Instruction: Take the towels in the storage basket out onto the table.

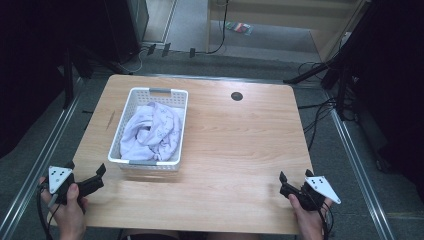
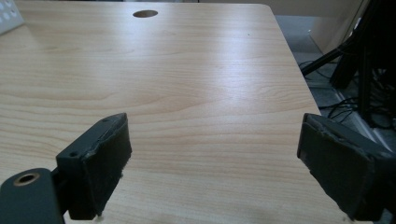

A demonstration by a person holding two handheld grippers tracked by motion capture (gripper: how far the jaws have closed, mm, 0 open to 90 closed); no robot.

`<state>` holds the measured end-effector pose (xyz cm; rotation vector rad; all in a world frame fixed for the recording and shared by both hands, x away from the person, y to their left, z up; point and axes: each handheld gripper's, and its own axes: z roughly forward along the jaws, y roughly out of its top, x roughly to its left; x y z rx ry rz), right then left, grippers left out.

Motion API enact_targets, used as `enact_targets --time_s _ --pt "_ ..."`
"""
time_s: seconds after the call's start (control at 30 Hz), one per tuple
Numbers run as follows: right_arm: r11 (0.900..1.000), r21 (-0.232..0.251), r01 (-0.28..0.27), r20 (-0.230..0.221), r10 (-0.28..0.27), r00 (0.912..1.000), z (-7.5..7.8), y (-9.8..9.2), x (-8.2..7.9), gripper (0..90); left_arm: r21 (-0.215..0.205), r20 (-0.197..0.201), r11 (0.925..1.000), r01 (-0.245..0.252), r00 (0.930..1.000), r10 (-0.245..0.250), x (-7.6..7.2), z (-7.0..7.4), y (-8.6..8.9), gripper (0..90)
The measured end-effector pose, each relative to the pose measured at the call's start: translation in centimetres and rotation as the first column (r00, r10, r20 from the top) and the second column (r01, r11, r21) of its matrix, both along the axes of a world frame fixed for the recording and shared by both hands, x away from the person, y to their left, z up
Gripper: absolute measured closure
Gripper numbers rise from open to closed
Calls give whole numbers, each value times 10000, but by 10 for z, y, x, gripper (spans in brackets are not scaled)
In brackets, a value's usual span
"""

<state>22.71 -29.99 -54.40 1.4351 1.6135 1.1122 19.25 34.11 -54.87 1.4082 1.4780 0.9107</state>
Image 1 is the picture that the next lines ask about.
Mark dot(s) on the black plug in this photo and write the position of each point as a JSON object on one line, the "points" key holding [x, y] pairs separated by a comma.
{"points": [[166, 49], [151, 49], [192, 52]]}

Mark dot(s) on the dark round table grommet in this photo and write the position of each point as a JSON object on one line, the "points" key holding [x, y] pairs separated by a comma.
{"points": [[236, 96]]}

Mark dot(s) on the white plastic basket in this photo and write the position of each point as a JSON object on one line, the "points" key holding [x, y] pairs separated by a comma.
{"points": [[146, 95]]}

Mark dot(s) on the light wooden shelf unit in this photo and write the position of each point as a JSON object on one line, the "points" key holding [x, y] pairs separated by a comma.
{"points": [[283, 15]]}

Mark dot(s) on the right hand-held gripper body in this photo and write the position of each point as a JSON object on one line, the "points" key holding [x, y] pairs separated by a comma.
{"points": [[321, 188]]}

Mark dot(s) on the lavender printed cloth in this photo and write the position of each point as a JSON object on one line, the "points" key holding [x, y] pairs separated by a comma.
{"points": [[151, 131]]}

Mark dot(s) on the black metal stand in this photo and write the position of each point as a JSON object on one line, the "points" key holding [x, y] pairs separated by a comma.
{"points": [[340, 66], [68, 80]]}

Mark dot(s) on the person's right hand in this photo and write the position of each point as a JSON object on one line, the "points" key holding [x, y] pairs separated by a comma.
{"points": [[308, 221]]}

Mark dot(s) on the person's left hand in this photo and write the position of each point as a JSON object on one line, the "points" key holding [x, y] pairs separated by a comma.
{"points": [[70, 216]]}

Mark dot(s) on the metal floor rail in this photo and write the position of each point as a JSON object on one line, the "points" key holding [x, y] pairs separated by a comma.
{"points": [[36, 166], [360, 173]]}

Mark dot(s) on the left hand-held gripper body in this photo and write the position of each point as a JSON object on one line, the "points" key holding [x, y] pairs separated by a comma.
{"points": [[57, 176]]}

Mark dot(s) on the colourful packet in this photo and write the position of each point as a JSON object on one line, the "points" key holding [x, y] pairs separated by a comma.
{"points": [[239, 27]]}

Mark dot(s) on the black cabinet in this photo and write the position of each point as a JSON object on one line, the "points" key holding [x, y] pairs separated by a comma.
{"points": [[125, 26]]}

